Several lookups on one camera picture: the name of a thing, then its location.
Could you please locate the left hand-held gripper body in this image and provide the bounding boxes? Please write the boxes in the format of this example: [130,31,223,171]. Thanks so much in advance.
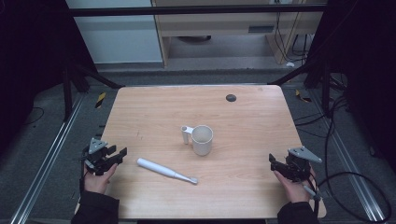
[81,137,119,177]

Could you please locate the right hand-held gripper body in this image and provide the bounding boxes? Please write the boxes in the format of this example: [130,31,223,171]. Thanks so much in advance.
[277,146,323,184]

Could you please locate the person's left hand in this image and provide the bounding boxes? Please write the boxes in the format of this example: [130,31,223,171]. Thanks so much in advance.
[83,162,119,196]

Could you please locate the person's right hand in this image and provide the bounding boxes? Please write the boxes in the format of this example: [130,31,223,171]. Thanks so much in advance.
[273,169,318,204]

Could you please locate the white electric toothbrush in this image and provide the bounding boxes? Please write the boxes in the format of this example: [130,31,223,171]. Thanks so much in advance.
[136,157,199,186]

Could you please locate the yellow black floor tape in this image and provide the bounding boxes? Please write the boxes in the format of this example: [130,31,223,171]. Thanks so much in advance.
[94,91,107,109]
[294,89,313,104]

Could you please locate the black metal stand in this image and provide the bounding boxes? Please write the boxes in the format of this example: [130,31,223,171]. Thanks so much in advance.
[268,57,332,117]
[61,60,126,123]

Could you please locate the white cabinet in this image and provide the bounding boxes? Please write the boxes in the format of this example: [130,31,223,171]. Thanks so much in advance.
[64,0,163,65]

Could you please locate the black curtain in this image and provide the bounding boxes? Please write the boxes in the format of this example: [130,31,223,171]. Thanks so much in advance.
[0,0,98,157]
[306,0,396,175]

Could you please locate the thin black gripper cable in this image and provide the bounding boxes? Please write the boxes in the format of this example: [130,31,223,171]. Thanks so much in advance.
[78,154,88,195]

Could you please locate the grey cable plug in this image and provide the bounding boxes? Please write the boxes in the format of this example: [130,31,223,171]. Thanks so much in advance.
[303,184,322,202]

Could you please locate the aluminium floor rail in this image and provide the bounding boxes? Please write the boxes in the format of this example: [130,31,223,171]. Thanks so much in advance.
[307,89,388,222]
[9,92,86,224]

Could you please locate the black floor cables bundle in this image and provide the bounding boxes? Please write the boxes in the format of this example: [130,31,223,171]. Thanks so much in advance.
[293,73,351,190]

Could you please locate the white cup with handle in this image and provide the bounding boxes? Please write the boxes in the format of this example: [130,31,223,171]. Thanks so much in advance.
[180,124,215,157]

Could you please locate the black floor cable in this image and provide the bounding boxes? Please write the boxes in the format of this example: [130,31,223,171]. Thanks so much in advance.
[22,106,46,126]

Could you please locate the black looped gripper cable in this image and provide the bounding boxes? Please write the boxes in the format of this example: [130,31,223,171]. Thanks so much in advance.
[312,171,393,224]

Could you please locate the black hanging desk cables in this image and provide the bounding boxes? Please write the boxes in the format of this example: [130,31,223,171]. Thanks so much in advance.
[273,3,314,65]

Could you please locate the black horizontal frame bar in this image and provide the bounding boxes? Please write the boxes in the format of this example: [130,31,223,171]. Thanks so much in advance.
[68,3,329,18]

